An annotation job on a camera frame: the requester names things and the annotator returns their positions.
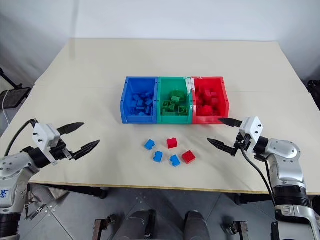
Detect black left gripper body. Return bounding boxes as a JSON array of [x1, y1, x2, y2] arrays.
[[50, 139, 76, 162]]

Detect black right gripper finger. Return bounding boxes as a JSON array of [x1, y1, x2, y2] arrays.
[[206, 137, 238, 157], [218, 117, 243, 129]]

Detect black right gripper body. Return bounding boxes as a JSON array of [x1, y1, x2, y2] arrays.
[[234, 132, 254, 152]]

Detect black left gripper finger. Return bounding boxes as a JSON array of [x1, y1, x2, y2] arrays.
[[71, 139, 102, 161], [57, 122, 86, 137]]

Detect red plastic storage bin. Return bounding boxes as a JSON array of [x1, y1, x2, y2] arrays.
[[190, 76, 231, 125]]

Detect green plastic storage bin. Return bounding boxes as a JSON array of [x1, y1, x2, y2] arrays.
[[155, 76, 195, 125]]

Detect white tape strips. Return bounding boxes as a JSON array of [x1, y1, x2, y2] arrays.
[[183, 76, 202, 95]]

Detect blue plastic storage bin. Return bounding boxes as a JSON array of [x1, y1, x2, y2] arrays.
[[119, 76, 160, 125]]

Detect black floor stand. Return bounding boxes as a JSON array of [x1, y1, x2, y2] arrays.
[[0, 66, 32, 110]]

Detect dark rounded robot leg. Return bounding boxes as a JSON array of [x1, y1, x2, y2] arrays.
[[123, 209, 158, 240], [183, 210, 209, 240]]

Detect black equipment piece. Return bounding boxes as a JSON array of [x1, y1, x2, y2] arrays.
[[306, 79, 320, 96]]

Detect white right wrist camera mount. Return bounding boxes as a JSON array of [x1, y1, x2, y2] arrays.
[[238, 115, 264, 151]]

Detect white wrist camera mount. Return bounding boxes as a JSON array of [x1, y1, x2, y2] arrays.
[[32, 122, 62, 166], [238, 115, 264, 151]]

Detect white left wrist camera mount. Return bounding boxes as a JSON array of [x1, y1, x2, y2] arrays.
[[32, 122, 62, 166]]

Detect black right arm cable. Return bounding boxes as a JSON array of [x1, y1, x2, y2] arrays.
[[240, 146, 277, 207]]

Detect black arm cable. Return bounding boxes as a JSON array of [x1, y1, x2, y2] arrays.
[[240, 146, 277, 207], [3, 119, 39, 156]]

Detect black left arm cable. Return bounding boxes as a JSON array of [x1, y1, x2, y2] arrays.
[[3, 119, 39, 156]]

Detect white cable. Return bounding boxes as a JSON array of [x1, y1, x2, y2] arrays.
[[1, 90, 11, 127]]

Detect black table frame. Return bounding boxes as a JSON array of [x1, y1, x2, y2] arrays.
[[31, 183, 275, 206]]

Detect rusty metal bracket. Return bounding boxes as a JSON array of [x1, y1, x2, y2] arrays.
[[224, 219, 249, 240], [93, 213, 126, 240]]

